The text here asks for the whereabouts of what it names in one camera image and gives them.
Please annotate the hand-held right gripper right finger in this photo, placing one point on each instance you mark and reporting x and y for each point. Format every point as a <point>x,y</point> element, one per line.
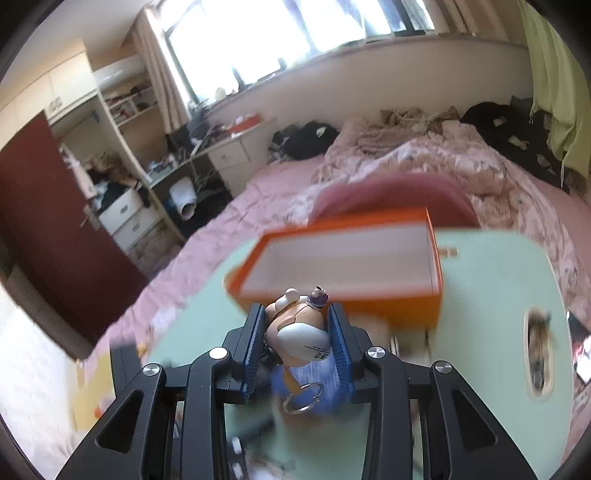
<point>339,350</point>

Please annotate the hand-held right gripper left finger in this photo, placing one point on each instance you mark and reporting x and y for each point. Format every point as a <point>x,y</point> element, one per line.
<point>253,350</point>

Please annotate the large orange cardboard box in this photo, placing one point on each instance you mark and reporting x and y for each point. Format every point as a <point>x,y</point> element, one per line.
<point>397,314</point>

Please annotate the mint green cartoon desktop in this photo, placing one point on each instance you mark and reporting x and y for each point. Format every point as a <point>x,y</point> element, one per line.
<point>485,286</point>

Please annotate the white bin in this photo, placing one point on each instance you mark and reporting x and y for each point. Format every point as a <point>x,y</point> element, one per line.
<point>184,201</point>

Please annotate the dark pink pillow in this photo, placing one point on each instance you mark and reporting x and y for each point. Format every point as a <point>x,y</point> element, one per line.
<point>397,194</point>

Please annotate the white drawer unit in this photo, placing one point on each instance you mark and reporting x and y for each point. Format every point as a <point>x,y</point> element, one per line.
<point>124,210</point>

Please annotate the white desk with drawer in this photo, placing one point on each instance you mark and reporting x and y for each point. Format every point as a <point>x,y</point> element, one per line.
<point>231,154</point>

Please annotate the crumpled dark wrappers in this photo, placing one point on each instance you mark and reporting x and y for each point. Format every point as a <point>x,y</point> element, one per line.
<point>538,341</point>

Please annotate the black bag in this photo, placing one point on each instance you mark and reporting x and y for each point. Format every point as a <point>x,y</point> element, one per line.
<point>300,136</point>

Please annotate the pink floral quilt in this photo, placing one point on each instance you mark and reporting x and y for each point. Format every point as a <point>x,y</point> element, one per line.
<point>438,152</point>

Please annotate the orange white flat carton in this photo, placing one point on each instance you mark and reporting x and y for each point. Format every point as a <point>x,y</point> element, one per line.
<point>247,124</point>

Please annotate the dark red wardrobe door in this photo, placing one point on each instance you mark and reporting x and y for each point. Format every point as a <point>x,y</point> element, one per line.
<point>55,230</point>

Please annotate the beige knitted throw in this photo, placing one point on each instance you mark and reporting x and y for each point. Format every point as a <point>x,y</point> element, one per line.
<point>415,120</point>

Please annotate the black clothes pile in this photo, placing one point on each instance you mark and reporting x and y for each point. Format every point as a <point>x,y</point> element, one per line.
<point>503,124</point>

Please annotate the beige curtain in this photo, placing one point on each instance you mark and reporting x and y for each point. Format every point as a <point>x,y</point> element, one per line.
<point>161,69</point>
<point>475,18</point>

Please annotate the white bookshelf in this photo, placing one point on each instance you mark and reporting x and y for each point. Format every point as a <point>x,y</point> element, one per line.
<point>120,78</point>

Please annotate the window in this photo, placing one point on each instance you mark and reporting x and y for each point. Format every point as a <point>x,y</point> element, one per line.
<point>277,37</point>

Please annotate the light green hanging cloth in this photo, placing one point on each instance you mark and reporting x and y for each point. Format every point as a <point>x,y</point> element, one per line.
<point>558,92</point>

